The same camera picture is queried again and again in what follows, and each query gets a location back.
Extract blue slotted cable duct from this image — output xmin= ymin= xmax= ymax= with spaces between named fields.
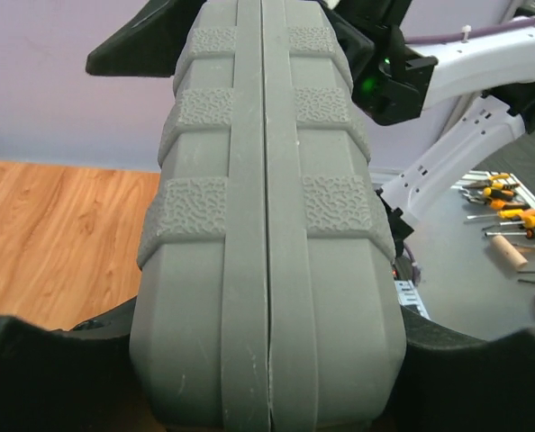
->
xmin=394 ymin=280 xmax=431 ymax=320

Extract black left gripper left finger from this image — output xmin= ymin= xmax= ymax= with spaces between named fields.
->
xmin=0 ymin=300 xmax=159 ymax=431

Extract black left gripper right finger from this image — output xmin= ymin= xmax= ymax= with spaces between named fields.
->
xmin=372 ymin=309 xmax=535 ymax=431

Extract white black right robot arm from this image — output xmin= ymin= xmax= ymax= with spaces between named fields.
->
xmin=86 ymin=1 xmax=535 ymax=139

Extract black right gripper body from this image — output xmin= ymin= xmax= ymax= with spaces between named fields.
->
xmin=321 ymin=0 xmax=438 ymax=126

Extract grey plastic tool case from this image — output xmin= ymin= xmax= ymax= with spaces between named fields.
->
xmin=130 ymin=1 xmax=405 ymax=431

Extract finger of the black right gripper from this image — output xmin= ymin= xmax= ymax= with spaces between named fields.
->
xmin=86 ymin=0 xmax=204 ymax=77

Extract tools on background bench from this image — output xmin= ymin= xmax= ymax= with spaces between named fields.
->
xmin=458 ymin=172 xmax=535 ymax=303

